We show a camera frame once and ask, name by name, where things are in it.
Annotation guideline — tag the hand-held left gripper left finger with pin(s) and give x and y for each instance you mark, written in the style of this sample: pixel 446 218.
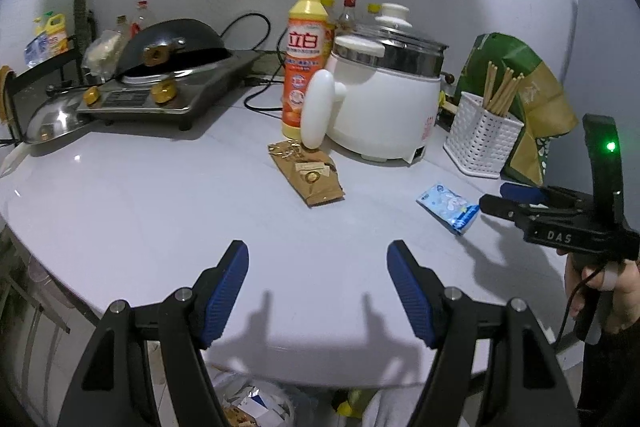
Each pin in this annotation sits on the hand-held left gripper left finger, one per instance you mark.
pixel 225 292

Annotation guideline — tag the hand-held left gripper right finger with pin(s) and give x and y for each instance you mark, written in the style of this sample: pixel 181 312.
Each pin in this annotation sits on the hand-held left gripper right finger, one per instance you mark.
pixel 410 292

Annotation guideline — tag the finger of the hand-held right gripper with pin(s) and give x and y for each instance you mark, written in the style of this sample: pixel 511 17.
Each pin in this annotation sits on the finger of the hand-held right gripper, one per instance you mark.
pixel 500 204
pixel 522 191

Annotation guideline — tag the blue tissue packet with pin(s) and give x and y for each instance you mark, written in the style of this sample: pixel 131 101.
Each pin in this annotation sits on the blue tissue packet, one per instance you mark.
pixel 447 207

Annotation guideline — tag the brown snack wrapper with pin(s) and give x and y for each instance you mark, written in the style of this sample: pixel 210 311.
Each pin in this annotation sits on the brown snack wrapper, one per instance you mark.
pixel 310 177

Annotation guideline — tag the person's right forearm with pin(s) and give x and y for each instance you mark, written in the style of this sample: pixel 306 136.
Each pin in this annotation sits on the person's right forearm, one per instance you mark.
pixel 610 377

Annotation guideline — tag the person's right hand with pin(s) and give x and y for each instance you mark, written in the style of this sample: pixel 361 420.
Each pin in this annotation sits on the person's right hand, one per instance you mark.
pixel 625 302

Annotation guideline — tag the white chopstick holder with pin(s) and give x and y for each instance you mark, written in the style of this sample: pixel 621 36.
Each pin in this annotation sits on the white chopstick holder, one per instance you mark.
pixel 480 137

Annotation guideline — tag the green gold paper bag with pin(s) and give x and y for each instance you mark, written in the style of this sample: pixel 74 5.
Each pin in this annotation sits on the green gold paper bag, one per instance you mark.
pixel 540 107

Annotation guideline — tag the bundle of wooden chopsticks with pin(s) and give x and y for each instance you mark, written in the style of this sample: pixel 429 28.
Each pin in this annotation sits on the bundle of wooden chopsticks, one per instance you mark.
pixel 500 92

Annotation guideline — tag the person's grey pants leg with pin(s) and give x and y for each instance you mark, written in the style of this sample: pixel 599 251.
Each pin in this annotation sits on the person's grey pants leg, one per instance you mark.
pixel 395 412

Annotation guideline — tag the white electric cooker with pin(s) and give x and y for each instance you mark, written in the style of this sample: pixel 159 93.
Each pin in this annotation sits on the white electric cooker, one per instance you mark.
pixel 385 107

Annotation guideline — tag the gas stove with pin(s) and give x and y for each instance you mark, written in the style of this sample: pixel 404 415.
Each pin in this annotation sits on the gas stove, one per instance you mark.
pixel 215 77

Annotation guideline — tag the yellow-cap sauce bottle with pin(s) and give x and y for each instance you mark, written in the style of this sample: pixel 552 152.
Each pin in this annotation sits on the yellow-cap sauce bottle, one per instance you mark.
pixel 373 8
pixel 327 2

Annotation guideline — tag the steel pot lid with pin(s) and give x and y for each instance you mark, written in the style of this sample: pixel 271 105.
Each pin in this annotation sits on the steel pot lid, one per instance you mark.
pixel 55 117

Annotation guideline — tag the orange dish soap bottle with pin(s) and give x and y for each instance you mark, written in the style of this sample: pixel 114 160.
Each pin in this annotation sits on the orange dish soap bottle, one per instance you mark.
pixel 305 57

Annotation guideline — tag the red-cap sauce bottle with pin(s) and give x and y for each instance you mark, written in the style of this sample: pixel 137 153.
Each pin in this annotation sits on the red-cap sauce bottle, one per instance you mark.
pixel 348 9

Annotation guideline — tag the black wok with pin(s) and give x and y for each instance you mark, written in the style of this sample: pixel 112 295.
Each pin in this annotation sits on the black wok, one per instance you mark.
pixel 200 37

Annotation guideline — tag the white food bag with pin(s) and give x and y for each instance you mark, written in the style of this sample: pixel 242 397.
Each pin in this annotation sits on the white food bag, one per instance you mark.
pixel 102 52

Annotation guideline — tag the red-cap oil bottle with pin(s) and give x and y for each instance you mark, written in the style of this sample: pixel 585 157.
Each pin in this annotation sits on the red-cap oil bottle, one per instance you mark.
pixel 141 22

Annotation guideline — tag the clear oil bottle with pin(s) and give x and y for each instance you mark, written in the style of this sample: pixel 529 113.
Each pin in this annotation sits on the clear oil bottle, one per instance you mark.
pixel 121 27

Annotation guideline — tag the yellow dish cloth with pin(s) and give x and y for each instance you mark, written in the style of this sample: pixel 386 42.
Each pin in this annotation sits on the yellow dish cloth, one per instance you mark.
pixel 6 92

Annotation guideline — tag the yellow detergent jug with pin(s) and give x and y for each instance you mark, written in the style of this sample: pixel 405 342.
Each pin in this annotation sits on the yellow detergent jug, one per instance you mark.
pixel 57 37

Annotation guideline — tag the blue plastic packet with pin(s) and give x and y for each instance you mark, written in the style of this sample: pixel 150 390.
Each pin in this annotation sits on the blue plastic packet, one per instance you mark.
pixel 36 52

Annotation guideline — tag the yellow green-cap bottle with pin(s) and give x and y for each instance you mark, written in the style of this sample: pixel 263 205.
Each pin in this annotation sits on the yellow green-cap bottle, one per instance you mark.
pixel 41 24

